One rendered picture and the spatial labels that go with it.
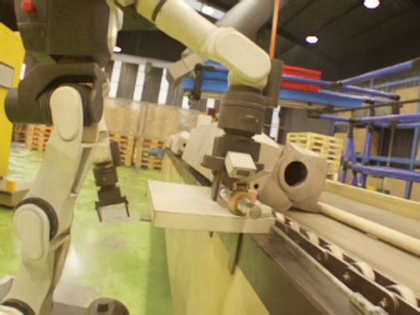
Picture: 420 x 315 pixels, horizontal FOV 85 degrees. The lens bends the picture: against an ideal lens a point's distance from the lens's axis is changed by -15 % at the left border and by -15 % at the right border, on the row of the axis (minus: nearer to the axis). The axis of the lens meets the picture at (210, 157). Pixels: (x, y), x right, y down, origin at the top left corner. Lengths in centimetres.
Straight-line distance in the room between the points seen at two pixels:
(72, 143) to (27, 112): 18
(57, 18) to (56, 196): 48
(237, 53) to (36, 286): 85
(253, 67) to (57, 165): 57
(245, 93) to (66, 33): 51
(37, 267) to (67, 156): 34
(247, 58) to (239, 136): 14
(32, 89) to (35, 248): 44
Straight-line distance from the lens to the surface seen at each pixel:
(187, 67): 774
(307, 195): 86
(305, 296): 32
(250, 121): 49
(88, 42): 78
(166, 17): 55
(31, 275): 94
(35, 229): 82
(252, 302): 45
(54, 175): 82
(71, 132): 75
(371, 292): 34
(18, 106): 87
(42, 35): 82
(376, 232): 73
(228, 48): 50
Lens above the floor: 91
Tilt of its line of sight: 2 degrees down
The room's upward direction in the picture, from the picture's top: 9 degrees clockwise
